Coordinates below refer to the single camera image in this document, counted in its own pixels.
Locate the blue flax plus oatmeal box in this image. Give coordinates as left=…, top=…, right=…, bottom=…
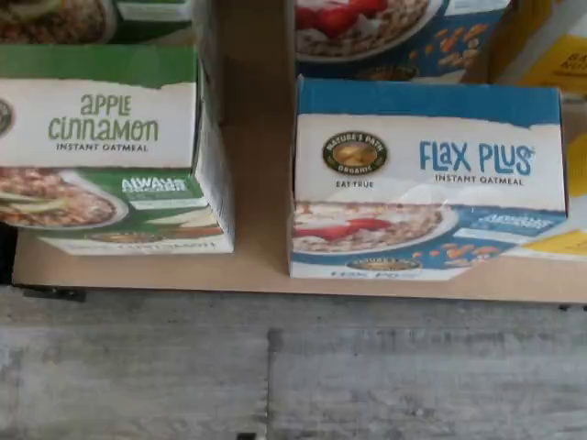
left=293, top=0, right=515, bottom=87
left=288, top=74, right=573, bottom=281

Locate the wooden shelf board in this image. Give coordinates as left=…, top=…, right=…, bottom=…
left=11, top=0, right=587, bottom=306

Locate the green apple cinnamon oatmeal box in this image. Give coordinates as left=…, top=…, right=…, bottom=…
left=0, top=42, right=236, bottom=257
left=0, top=0, right=222, bottom=61

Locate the yellow purely elizabeth box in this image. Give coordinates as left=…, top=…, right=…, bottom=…
left=519, top=89, right=587, bottom=268
left=487, top=0, right=587, bottom=96

